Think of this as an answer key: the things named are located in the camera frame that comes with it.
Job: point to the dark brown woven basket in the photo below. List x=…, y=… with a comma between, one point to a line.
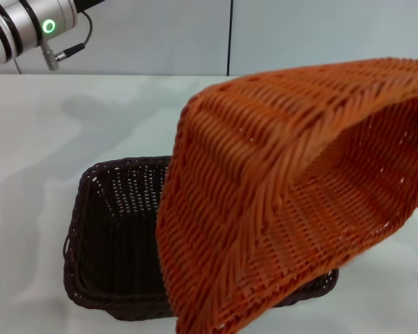
x=125, y=243

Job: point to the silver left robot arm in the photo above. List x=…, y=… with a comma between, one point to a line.
x=24, y=21

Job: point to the orange woven basket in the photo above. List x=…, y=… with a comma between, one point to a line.
x=230, y=174

